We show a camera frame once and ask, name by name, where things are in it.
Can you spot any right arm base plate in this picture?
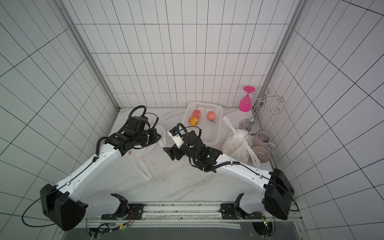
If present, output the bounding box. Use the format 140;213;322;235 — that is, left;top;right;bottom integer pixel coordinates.
219;203;263;220

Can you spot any metal glass rack stand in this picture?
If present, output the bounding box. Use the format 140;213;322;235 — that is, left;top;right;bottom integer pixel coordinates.
239;88;285;136

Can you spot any pink wine glass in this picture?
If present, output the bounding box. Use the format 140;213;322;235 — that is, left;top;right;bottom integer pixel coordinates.
239;86;256;113

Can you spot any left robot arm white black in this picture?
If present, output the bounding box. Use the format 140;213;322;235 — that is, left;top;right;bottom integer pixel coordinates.
40;105;164;231

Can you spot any pale pink mug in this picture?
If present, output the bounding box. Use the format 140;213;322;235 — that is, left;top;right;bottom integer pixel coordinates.
252;131;276;151

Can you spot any aluminium mounting rail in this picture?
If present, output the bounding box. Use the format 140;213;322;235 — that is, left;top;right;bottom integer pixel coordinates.
61;200;303;224

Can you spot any white printed plastic bag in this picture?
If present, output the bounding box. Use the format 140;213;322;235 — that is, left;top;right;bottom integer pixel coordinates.
222;117;261;168

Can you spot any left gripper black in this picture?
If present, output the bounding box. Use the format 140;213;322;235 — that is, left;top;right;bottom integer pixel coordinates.
135;128;162;148

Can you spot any yellow-red peach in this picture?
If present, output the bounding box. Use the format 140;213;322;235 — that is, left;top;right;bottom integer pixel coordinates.
189;116;199;126

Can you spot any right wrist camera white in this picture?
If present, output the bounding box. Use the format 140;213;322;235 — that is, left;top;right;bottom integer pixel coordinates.
168;127;184;149

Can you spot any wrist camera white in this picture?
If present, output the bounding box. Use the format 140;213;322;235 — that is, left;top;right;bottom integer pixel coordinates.
127;116;150;132
168;127;184;149

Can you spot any red peach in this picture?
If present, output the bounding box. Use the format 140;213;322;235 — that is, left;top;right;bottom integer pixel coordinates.
193;110;201;119

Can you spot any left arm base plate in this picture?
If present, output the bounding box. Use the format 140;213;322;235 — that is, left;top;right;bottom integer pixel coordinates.
101;204;144;221

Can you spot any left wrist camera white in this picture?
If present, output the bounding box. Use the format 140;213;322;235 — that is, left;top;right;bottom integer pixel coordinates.
127;116;150;132

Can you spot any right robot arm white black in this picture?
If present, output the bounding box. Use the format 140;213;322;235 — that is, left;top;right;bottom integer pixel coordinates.
163;123;295;220

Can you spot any white basket perforated plastic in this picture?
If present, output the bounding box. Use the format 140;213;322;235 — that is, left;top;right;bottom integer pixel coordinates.
182;102;223;146

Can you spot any pink peach with leaf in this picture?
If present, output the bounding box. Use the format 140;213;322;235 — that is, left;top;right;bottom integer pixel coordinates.
207;112;216;122

